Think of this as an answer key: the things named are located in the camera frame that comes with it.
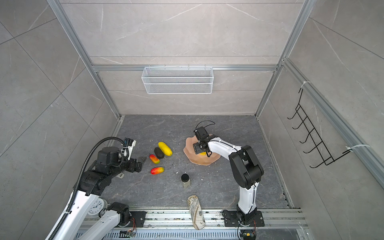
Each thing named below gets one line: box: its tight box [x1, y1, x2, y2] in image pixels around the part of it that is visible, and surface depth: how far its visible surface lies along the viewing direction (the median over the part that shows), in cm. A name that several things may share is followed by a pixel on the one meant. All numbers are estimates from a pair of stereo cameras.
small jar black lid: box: [181, 173, 190, 183], surface depth 79 cm
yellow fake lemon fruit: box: [158, 141, 173, 156], surface depth 98 cm
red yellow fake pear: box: [150, 167, 165, 175], surface depth 90 cm
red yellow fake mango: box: [149, 154, 160, 165], surface depth 94 cm
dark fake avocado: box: [154, 147, 165, 159], surface depth 98 cm
